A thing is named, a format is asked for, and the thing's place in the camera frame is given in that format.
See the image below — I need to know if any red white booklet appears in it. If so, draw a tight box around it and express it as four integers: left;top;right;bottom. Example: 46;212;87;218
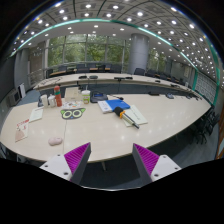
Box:
15;119;29;142

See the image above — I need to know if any white book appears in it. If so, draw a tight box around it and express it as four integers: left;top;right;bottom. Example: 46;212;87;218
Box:
98;101;112;113

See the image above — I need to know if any white cup right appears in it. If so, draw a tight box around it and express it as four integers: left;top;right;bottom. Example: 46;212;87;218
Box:
48;95;56;107

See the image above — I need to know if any orange black handheld tool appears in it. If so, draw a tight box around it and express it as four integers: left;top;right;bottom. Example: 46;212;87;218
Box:
114;107;139;129

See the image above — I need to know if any black desk phone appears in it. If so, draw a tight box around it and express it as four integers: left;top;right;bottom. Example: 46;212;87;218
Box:
90;92;108;103

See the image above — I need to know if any green label white container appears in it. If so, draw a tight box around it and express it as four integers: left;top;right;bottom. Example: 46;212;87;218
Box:
82;90;91;104

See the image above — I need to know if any blue folder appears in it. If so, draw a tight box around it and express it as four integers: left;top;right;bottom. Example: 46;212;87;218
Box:
106;99;130;110

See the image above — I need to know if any grey round pillar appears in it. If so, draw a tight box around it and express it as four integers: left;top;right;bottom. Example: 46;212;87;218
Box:
128;33;149;74

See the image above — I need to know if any owl face mouse pad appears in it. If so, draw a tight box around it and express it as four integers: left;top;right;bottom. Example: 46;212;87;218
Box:
60;108;85;120

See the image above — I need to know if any pale green paper pad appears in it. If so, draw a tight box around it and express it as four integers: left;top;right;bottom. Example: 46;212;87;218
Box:
125;105;148;125

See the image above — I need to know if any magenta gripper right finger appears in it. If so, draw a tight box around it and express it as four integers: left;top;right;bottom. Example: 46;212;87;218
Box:
132;143;180;185

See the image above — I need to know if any white cup left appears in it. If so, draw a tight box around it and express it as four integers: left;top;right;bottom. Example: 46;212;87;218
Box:
40;94;48;107

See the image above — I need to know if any far curved conference table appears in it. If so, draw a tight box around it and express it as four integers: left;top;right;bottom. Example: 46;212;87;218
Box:
34;73;199;98

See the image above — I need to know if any white paper sheet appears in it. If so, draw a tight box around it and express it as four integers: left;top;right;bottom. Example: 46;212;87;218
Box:
29;107;43;122

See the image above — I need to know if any white cup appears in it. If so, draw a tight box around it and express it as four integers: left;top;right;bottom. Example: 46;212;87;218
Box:
48;95;56;107
40;94;48;107

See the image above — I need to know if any cardboard box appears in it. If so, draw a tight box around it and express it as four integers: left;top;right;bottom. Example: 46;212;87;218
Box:
65;87;81;102

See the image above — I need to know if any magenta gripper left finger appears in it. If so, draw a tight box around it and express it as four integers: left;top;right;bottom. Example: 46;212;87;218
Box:
41;143;91;184

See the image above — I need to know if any pink computer mouse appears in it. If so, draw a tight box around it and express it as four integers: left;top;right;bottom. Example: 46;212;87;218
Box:
48;137;63;146

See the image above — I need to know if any orange red bottle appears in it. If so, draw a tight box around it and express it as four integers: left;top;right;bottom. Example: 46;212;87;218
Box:
54;85;62;107

